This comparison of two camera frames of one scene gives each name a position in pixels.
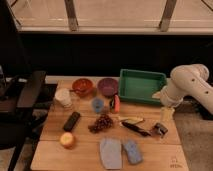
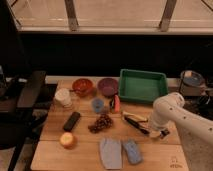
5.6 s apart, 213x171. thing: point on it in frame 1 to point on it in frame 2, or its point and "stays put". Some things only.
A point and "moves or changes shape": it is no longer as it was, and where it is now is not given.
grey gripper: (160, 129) stays put
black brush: (137, 129) moves or changes shape
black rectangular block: (72, 121) stays put
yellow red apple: (67, 140) stays put
